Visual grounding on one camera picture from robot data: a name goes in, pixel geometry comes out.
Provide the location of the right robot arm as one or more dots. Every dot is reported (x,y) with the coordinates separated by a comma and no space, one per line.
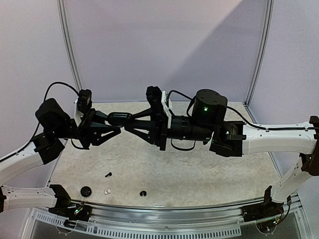
(205,121)

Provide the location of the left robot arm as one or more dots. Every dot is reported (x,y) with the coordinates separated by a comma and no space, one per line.
(45,148)

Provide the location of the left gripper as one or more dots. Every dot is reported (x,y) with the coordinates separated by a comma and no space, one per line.
(91,127)

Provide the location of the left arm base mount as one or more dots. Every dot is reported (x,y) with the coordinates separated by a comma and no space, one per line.
(72,211)

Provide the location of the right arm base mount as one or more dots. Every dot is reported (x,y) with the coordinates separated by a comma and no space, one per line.
(266,209)

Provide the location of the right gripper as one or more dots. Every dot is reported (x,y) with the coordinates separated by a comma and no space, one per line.
(161,128)

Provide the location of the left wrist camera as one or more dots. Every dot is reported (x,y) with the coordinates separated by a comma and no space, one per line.
(84,101)

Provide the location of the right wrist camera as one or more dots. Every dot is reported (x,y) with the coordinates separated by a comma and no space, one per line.
(160,105)

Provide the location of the frame post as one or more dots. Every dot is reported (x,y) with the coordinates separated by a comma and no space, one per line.
(261,51)
(68,43)

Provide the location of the right frame post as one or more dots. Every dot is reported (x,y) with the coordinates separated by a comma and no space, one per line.
(261,51)

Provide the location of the left frame post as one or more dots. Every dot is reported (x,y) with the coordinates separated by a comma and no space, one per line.
(68,43)

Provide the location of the black earbud charging case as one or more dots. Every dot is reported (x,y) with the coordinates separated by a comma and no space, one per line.
(120,118)

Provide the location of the round black case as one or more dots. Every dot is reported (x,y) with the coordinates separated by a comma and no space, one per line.
(85,191)

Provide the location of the aluminium front rail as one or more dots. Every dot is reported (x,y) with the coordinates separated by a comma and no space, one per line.
(224,221)

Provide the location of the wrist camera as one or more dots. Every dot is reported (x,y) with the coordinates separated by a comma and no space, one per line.
(160,105)
(84,101)

